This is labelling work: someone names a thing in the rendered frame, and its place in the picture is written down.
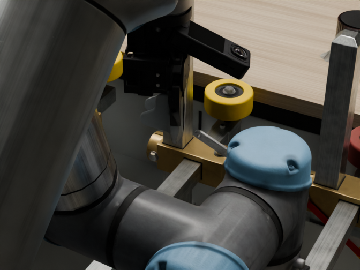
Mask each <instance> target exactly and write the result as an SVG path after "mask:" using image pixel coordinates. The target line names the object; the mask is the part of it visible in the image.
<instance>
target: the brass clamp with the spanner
mask: <svg viewBox="0 0 360 270"><path fill-rule="evenodd" d="M314 177H315V171H312V170H311V178H312V185H311V187H310V189H309V195H310V202H312V203H313V204H314V205H315V206H316V208H317V209H319V210H320V211H321V212H322V213H323V214H324V215H325V216H326V217H327V218H330V216H331V215H332V213H333V211H334V209H335V207H336V206H337V204H338V202H339V200H342V201H345V202H348V203H351V204H355V205H358V206H360V178H357V177H354V176H350V175H347V174H345V177H344V179H343V180H342V182H341V184H340V186H339V187H338V189H334V188H331V187H327V186H324V185H321V184H317V183H314ZM355 226H356V227H359V228H360V208H359V215H358V220H357V223H356V225H355Z"/></svg>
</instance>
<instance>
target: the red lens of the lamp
mask: <svg viewBox="0 0 360 270"><path fill-rule="evenodd" d="M346 12H347V11H346ZM343 13H345V12H343ZM343 13H341V14H343ZM341 14H340V15H341ZM340 15H339V16H338V18H337V26H336V35H338V33H339V32H340V31H342V30H344V29H346V30H350V31H354V32H359V33H360V29H355V28H351V27H349V26H346V25H345V24H343V23H342V22H341V21H340V20H339V18H340Z"/></svg>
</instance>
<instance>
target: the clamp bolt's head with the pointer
mask: <svg viewBox="0 0 360 270"><path fill-rule="evenodd" d="M308 199H309V203H308V205H307V208H308V209H309V210H310V211H311V212H312V213H313V214H315V215H316V216H317V217H318V218H319V219H320V220H321V221H322V222H323V223H324V224H325V225H326V223H327V221H328V218H327V217H326V216H325V215H324V214H323V213H322V212H321V211H320V210H319V209H317V208H316V206H315V205H314V204H313V203H312V202H310V195H309V198H308ZM346 245H347V246H348V247H349V248H350V249H351V250H352V251H353V252H354V253H355V254H356V255H358V256H359V257H360V249H359V248H358V247H357V246H356V245H355V244H354V243H353V242H352V241H351V240H350V239H348V240H347V242H346Z"/></svg>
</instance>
